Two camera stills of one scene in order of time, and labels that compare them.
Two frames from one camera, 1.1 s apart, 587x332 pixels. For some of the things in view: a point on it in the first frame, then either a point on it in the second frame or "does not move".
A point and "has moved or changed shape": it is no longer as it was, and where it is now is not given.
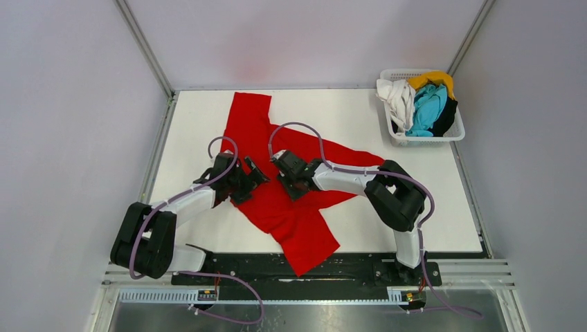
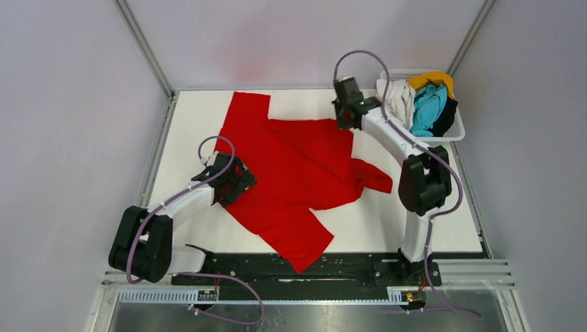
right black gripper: [293, 194] -> [342, 124]
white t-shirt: [399, 96] does not move
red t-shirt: [297, 230] has moved or changed shape
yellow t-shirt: [437, 77] does not move
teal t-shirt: [430, 102] does not move
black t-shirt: [446, 120] does not move
